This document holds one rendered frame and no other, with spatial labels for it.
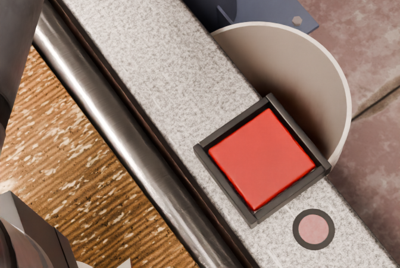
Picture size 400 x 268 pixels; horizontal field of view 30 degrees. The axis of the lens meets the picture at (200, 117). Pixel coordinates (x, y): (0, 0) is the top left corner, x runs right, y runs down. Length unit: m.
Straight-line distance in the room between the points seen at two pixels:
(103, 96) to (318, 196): 0.19
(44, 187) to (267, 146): 0.17
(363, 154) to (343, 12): 0.33
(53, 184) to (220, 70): 0.16
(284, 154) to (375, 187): 0.98
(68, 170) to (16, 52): 0.36
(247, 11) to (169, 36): 1.05
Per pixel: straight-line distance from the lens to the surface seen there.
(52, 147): 0.59
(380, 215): 1.53
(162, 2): 0.65
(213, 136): 0.57
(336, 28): 1.67
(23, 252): 0.27
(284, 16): 1.67
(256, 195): 0.56
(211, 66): 0.62
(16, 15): 0.22
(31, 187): 0.58
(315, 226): 0.57
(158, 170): 0.59
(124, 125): 0.60
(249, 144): 0.57
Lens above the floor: 1.47
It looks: 69 degrees down
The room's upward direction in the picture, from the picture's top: 12 degrees counter-clockwise
